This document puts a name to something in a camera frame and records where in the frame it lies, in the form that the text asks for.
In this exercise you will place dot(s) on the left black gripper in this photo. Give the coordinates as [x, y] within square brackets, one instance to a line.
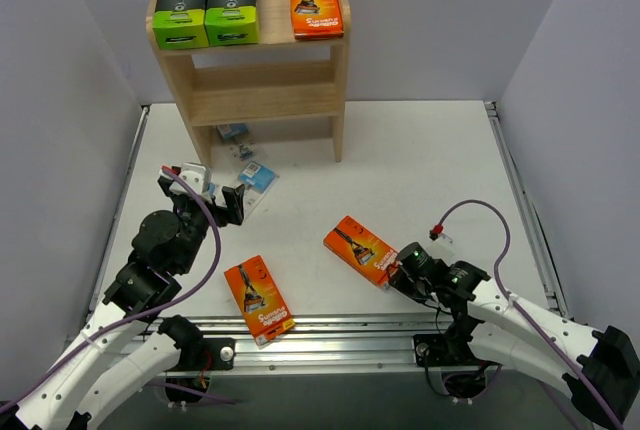
[209, 207]

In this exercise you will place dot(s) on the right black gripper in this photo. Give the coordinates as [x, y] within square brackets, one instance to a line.
[400, 280]

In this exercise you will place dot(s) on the orange Fusion box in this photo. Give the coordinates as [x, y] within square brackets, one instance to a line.
[265, 312]
[363, 251]
[316, 19]

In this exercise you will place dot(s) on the green black razor box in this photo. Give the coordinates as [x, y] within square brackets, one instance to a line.
[180, 24]
[232, 22]

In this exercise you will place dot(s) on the second left white arm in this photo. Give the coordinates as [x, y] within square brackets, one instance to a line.
[164, 248]

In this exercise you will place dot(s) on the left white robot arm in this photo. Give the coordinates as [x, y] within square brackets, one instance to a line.
[87, 383]

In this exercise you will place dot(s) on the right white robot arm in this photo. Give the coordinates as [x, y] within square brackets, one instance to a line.
[598, 370]

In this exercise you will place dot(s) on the blue razor blister under shelf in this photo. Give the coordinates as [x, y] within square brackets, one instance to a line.
[238, 141]

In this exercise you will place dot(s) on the wooden two-tier shelf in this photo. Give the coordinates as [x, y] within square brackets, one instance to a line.
[278, 78]

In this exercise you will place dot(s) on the blue razor blister middle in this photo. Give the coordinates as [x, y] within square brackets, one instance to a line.
[257, 180]

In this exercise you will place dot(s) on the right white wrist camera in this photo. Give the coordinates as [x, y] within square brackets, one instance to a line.
[441, 246]

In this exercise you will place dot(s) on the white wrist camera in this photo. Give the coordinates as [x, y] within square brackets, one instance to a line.
[441, 246]
[196, 176]

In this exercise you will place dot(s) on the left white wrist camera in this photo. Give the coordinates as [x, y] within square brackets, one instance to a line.
[196, 176]

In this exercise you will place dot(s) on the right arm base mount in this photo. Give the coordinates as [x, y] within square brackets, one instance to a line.
[435, 350]

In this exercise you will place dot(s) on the aluminium frame rail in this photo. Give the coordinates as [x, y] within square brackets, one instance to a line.
[316, 344]

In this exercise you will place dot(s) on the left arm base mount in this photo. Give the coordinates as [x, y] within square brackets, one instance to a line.
[210, 350]

